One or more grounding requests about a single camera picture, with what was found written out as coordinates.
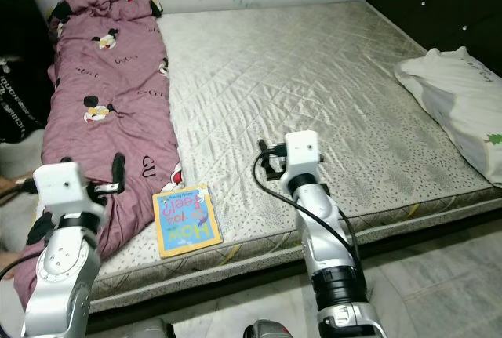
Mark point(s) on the dark tufted headboard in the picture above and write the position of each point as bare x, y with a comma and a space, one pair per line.
439, 1

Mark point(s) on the purple cartoon print blanket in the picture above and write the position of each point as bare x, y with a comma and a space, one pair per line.
102, 71

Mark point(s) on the colourful children's book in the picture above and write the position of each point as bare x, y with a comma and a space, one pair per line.
188, 224

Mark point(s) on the black bag with white lettering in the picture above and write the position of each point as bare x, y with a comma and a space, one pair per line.
20, 103

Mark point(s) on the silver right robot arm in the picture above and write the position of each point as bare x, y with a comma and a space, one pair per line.
329, 244

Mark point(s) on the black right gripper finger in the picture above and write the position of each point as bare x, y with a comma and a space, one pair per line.
263, 148

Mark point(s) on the quilted white mattress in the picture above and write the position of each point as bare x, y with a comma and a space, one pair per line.
298, 79

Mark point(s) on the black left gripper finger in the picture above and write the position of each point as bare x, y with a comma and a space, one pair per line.
119, 172

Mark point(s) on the silver left robot leg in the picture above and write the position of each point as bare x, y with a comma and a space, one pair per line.
157, 330

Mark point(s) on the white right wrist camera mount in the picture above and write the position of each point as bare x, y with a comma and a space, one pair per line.
302, 152

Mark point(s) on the silver right robot leg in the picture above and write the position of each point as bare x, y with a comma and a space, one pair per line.
271, 330

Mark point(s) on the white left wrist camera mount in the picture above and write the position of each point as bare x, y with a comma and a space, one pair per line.
67, 189

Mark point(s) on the white pillow with tree print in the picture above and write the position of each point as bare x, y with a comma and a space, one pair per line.
455, 95

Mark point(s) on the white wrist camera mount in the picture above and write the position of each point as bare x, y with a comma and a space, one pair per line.
302, 152
67, 189

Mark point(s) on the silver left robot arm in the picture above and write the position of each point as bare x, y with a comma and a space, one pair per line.
63, 291

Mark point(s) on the silver robot leg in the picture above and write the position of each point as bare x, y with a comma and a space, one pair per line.
271, 330
157, 330

